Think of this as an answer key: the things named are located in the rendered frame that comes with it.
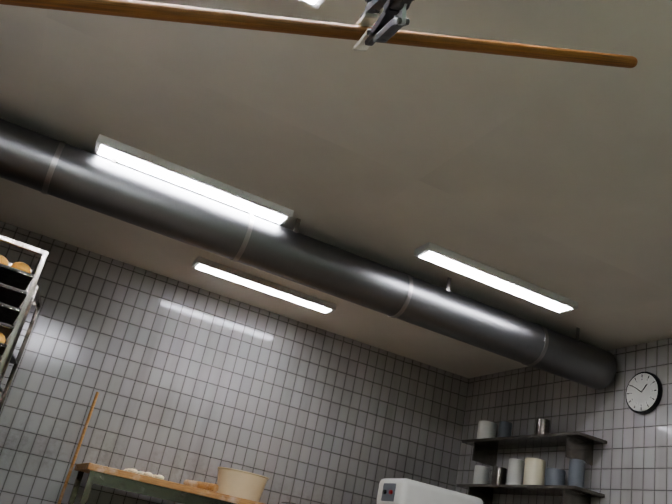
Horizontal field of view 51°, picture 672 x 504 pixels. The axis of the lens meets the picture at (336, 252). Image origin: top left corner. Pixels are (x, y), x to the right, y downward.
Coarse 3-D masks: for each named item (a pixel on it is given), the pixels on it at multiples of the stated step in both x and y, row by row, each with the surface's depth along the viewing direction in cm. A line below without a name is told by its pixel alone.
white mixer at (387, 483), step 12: (384, 480) 583; (396, 480) 566; (408, 480) 557; (384, 492) 571; (396, 492) 558; (408, 492) 552; (420, 492) 557; (432, 492) 561; (444, 492) 566; (456, 492) 573
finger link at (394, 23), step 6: (396, 18) 131; (390, 24) 133; (396, 24) 132; (408, 24) 132; (384, 30) 135; (390, 30) 134; (396, 30) 135; (378, 36) 137; (384, 36) 137; (390, 36) 137; (384, 42) 139
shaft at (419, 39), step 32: (0, 0) 113; (32, 0) 115; (64, 0) 117; (96, 0) 119; (128, 0) 122; (288, 32) 137; (320, 32) 139; (352, 32) 142; (416, 32) 149; (608, 64) 175
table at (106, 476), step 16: (80, 464) 520; (96, 464) 480; (80, 480) 539; (96, 480) 481; (112, 480) 486; (128, 480) 490; (144, 480) 491; (160, 480) 495; (160, 496) 496; (176, 496) 501; (192, 496) 506; (208, 496) 507; (224, 496) 512
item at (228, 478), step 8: (224, 472) 555; (232, 472) 552; (240, 472) 551; (248, 472) 551; (224, 480) 553; (232, 480) 550; (240, 480) 549; (248, 480) 551; (256, 480) 554; (264, 480) 561; (224, 488) 551; (232, 488) 548; (240, 488) 548; (248, 488) 550; (256, 488) 554; (240, 496) 547; (248, 496) 549; (256, 496) 555
